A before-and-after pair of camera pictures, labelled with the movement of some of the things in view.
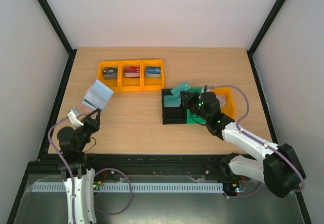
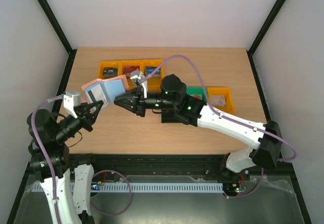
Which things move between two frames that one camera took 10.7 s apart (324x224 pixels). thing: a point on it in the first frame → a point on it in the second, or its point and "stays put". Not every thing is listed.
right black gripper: x=190 y=100 → x=139 y=102
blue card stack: x=153 y=72 stays put
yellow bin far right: x=229 y=108 stays put
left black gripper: x=93 y=124 → x=83 y=112
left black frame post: x=55 y=24 stays put
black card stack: x=110 y=73 stays put
